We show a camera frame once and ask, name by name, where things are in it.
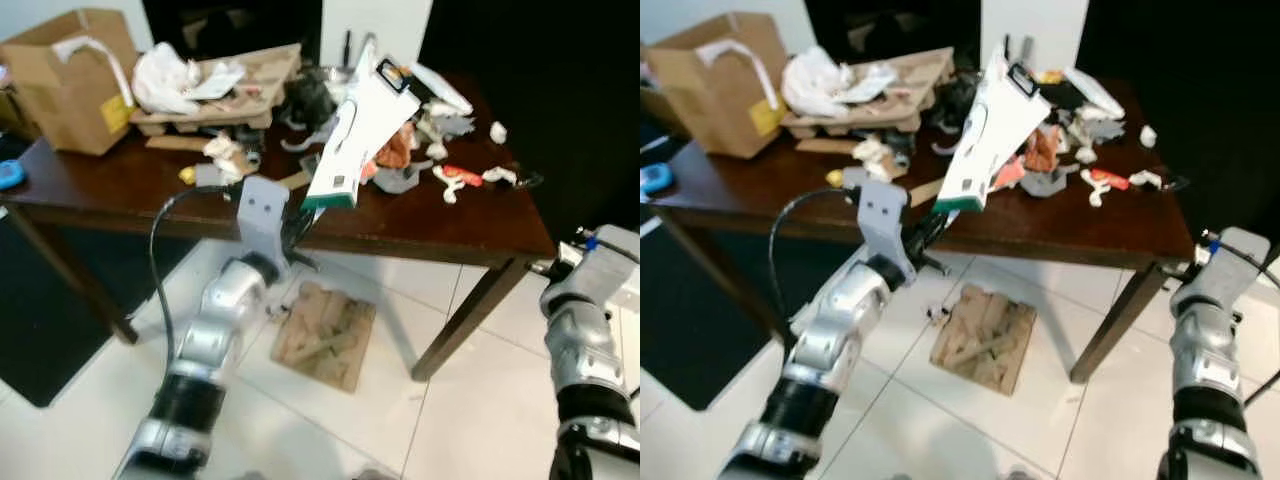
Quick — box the white carton box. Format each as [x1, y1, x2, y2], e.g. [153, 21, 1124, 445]
[934, 49, 1052, 215]
[301, 44, 424, 212]

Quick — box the beige crumpled tissue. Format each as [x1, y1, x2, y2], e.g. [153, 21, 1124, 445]
[854, 137, 902, 182]
[202, 134, 252, 177]

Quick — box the brown moulded pulp tray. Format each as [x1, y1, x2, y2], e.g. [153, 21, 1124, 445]
[269, 281, 379, 395]
[929, 284, 1039, 399]

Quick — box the grey moulded packaging piece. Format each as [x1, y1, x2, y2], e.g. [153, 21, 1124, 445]
[1019, 169, 1074, 200]
[371, 164, 422, 197]

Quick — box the orange crumpled bag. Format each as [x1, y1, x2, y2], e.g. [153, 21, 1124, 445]
[1020, 129, 1062, 177]
[375, 124, 414, 172]

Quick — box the black crumpled bag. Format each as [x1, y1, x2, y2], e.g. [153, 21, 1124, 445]
[284, 69, 338, 133]
[929, 74, 987, 138]

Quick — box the large pulp egg tray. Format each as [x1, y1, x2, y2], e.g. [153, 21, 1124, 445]
[129, 41, 304, 137]
[782, 46, 957, 142]

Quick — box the white paper sheet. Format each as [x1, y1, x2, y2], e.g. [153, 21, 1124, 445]
[184, 61, 247, 102]
[839, 64, 897, 105]

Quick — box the dark wooden table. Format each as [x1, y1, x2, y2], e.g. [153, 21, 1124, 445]
[640, 80, 1197, 387]
[0, 75, 559, 384]

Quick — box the grey crumpled packaging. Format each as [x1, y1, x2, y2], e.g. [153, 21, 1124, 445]
[424, 109, 477, 140]
[1072, 113, 1125, 143]

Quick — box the white plastic bag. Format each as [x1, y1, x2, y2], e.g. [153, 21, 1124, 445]
[131, 41, 247, 117]
[779, 44, 897, 120]

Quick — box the white flat packet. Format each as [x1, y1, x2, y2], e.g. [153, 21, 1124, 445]
[409, 62, 475, 115]
[1059, 67, 1127, 120]

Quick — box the black floor mat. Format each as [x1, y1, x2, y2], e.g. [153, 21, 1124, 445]
[640, 224, 792, 414]
[0, 214, 197, 410]

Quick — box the large brown cardboard box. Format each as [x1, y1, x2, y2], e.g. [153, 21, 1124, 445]
[0, 8, 140, 157]
[645, 12, 787, 160]

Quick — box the small brown cardboard box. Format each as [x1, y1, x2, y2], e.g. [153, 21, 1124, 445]
[640, 86, 693, 143]

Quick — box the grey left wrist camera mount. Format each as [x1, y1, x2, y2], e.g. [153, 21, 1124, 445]
[194, 162, 294, 269]
[842, 167, 918, 283]

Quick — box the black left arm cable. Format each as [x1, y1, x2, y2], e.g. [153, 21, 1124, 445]
[767, 187, 863, 342]
[147, 184, 247, 347]

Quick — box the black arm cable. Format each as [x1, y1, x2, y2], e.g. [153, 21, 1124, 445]
[574, 228, 641, 267]
[767, 187, 863, 342]
[1199, 231, 1280, 403]
[147, 184, 247, 347]

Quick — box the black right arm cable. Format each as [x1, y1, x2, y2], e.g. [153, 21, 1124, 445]
[1199, 231, 1280, 403]
[574, 228, 641, 267]

